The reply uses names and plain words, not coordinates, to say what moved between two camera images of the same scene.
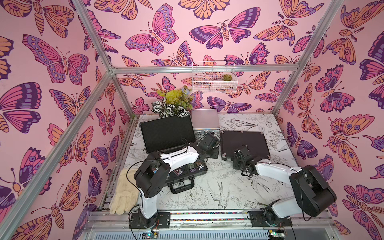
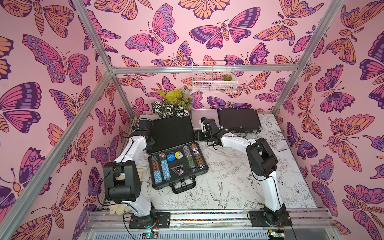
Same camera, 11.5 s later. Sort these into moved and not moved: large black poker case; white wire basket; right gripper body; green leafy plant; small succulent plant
Moved: right gripper body
Not moved: large black poker case; green leafy plant; white wire basket; small succulent plant
